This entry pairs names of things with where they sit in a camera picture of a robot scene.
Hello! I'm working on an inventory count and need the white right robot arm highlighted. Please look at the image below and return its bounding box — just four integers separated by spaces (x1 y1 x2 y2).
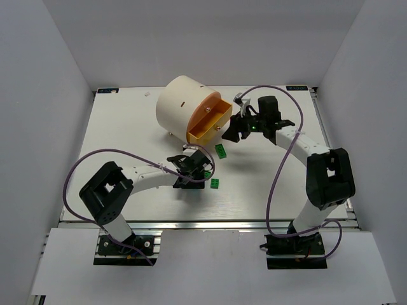
222 95 355 238

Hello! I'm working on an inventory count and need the aluminium front rail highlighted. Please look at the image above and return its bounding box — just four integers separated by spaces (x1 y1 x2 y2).
59 219 303 231

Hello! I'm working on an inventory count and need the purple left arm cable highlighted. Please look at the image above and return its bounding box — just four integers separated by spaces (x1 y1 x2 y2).
64 144 217 266

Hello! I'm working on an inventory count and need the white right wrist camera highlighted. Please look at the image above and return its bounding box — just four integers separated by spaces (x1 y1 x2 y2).
233 93 251 118

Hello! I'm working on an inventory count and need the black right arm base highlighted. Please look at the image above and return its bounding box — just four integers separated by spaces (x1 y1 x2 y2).
259 233 328 270

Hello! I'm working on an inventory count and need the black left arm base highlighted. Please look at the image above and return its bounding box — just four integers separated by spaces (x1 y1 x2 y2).
93 233 161 267

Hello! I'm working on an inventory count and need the yellow drawer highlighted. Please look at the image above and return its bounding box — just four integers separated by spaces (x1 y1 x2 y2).
186 100 233 146

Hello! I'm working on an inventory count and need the dark green long lego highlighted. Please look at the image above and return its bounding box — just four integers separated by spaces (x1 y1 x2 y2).
215 144 227 159

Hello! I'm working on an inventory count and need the blue label sticker right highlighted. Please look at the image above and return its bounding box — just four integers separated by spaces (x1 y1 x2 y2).
286 85 308 91

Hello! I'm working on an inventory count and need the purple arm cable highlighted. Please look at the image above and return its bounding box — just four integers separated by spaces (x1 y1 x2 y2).
64 144 217 266
238 85 343 262

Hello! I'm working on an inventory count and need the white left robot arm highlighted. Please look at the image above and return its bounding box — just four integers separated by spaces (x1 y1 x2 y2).
79 148 214 246

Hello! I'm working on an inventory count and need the blue label sticker left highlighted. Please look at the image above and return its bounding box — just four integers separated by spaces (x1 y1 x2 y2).
97 88 119 94

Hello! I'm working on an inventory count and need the blue label sticker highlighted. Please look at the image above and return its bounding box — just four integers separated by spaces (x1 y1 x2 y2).
97 88 119 94
286 85 308 91

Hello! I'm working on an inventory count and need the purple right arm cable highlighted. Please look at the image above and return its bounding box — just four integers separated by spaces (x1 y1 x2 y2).
238 85 343 262

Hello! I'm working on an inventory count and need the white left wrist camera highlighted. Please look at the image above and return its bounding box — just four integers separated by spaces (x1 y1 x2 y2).
183 144 197 154

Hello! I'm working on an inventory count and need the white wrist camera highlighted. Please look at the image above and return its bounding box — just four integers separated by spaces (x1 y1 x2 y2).
233 93 251 118
183 144 197 154

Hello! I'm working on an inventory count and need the cream round drawer cabinet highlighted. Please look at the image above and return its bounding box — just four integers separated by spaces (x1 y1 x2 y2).
156 76 216 142

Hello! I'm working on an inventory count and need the green square lego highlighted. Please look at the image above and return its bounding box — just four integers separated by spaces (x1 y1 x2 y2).
210 179 219 189

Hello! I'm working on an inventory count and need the orange top drawer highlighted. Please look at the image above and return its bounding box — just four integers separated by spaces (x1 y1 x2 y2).
188 91 221 128

